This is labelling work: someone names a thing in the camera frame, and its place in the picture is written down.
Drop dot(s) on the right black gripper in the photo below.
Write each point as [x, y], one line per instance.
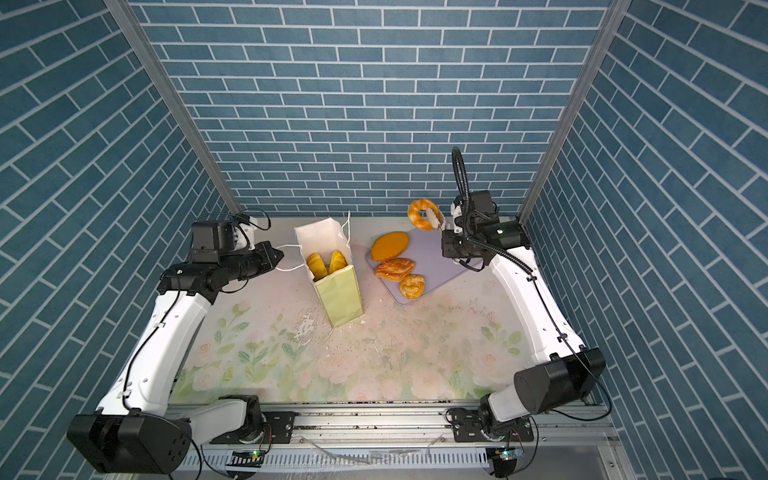
[447, 244]

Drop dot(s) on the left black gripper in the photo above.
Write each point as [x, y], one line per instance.
[262, 249]

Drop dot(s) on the yellow orange croissant bun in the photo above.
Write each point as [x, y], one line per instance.
[425, 215]

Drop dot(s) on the striped oval bread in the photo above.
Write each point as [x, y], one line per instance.
[317, 267]

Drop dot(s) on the small round knotted bun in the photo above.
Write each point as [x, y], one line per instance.
[412, 287]

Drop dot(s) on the paper gift bag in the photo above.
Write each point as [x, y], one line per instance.
[339, 292]

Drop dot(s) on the glazed brown pastry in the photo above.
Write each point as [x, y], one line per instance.
[395, 270]

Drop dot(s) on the round orange bread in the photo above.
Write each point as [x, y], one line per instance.
[389, 246]

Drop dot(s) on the yellow shell bun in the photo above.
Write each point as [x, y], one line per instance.
[338, 262]

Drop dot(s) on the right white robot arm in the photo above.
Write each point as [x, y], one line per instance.
[564, 369]

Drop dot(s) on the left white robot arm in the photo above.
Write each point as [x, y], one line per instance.
[129, 431]

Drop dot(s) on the lavender tray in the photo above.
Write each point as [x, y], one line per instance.
[425, 250]

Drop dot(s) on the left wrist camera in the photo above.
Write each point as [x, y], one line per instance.
[245, 229]

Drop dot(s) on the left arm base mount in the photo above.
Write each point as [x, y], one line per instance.
[258, 426]

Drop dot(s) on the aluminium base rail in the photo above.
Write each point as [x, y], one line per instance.
[386, 425]

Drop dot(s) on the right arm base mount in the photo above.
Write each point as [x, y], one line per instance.
[473, 426]

